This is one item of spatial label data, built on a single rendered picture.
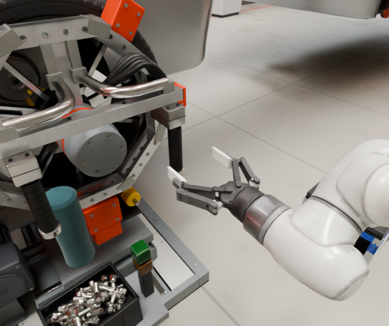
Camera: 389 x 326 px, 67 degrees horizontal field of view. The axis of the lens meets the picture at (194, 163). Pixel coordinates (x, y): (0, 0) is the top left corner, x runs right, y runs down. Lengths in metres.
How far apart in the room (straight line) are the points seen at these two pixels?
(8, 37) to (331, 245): 0.73
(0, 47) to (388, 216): 0.78
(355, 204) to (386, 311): 1.13
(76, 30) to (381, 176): 0.69
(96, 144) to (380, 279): 1.43
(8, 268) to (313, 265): 0.98
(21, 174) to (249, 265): 1.18
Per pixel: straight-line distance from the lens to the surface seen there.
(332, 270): 0.52
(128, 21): 0.84
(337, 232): 0.53
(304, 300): 1.51
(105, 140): 0.73
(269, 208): 0.56
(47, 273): 1.46
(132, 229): 1.39
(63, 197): 0.83
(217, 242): 1.61
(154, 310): 0.92
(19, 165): 0.61
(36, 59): 1.36
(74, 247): 0.92
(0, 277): 1.21
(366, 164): 0.55
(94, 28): 0.81
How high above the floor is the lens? 1.26
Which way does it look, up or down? 37 degrees down
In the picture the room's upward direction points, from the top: straight up
